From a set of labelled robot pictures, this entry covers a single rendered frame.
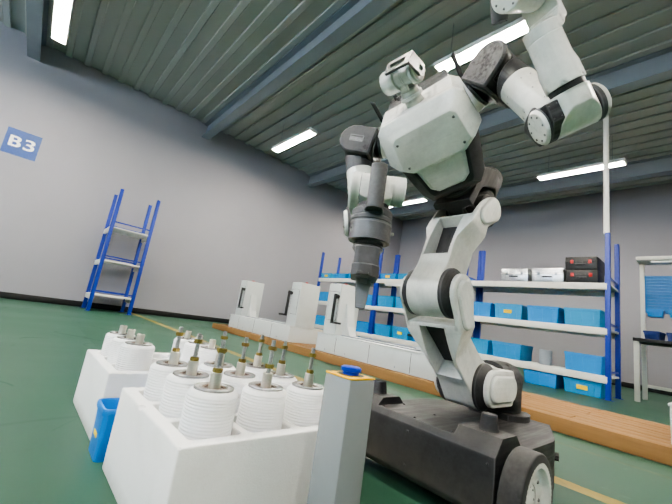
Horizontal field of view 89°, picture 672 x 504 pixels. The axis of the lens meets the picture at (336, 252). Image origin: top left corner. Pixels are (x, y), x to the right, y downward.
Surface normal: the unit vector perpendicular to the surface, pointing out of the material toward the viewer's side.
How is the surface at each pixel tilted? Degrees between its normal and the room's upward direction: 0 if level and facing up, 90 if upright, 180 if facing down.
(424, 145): 141
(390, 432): 90
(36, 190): 90
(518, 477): 55
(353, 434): 90
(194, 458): 90
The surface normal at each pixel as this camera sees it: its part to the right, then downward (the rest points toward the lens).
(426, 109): -0.52, -0.06
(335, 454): -0.72, -0.24
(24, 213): 0.67, -0.04
